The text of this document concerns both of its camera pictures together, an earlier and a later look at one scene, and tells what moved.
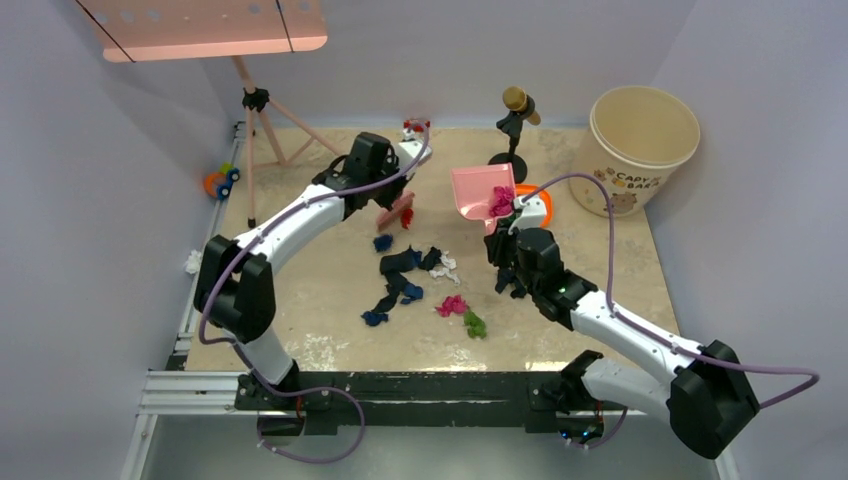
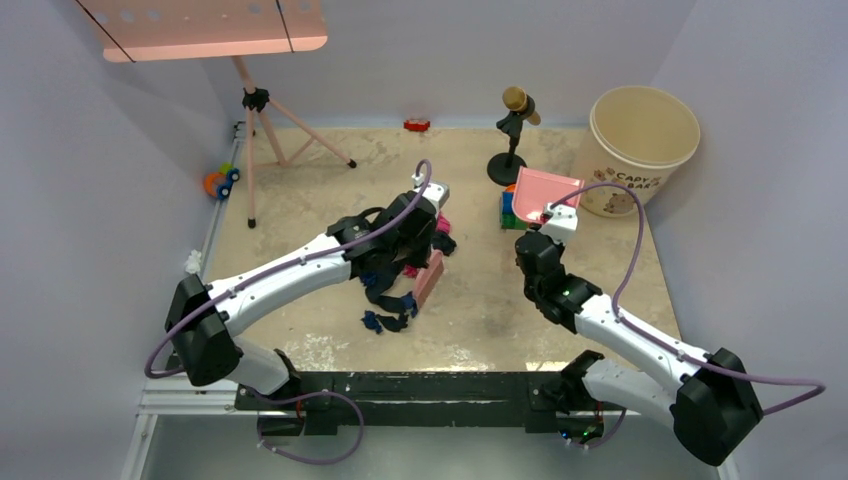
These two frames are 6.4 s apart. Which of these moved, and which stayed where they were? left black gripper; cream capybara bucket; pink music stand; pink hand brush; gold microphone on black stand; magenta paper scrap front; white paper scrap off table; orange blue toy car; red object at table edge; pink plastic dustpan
Moved: left black gripper; pink plastic dustpan; pink hand brush; magenta paper scrap front
Stayed: white paper scrap off table; orange blue toy car; pink music stand; gold microphone on black stand; cream capybara bucket; red object at table edge
